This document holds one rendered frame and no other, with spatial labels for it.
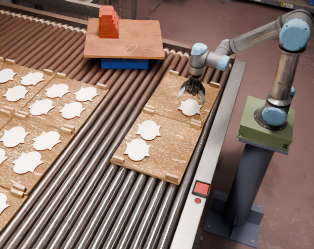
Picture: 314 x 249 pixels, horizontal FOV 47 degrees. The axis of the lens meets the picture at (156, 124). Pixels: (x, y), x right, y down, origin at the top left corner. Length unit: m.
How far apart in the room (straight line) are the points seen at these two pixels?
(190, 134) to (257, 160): 0.49
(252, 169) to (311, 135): 1.50
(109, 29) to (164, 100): 0.64
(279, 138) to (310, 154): 1.48
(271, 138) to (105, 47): 1.15
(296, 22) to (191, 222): 0.92
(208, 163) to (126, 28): 1.21
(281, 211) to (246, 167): 0.76
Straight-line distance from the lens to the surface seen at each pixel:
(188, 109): 2.05
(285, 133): 2.06
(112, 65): 2.36
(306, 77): 4.50
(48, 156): 1.80
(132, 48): 2.37
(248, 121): 2.04
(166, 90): 2.19
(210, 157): 1.85
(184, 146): 1.84
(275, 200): 3.00
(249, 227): 2.77
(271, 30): 1.81
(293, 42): 1.64
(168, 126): 1.94
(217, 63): 1.80
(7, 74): 2.36
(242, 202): 2.51
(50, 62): 2.49
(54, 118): 2.00
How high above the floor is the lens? 2.23
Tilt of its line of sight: 42 degrees down
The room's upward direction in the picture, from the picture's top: 5 degrees clockwise
